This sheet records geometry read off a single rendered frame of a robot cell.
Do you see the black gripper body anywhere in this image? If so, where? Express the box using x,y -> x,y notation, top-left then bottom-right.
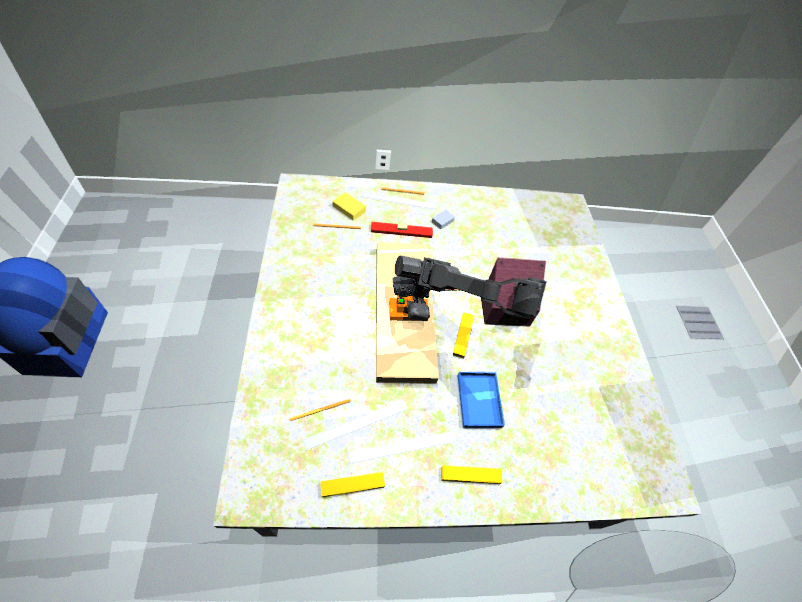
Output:
407,279 -> 430,322

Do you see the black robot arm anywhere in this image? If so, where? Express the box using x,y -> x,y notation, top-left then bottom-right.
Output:
392,255 -> 548,319

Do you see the blue rectangular tray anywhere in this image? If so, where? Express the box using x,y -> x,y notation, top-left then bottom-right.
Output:
457,372 -> 505,429

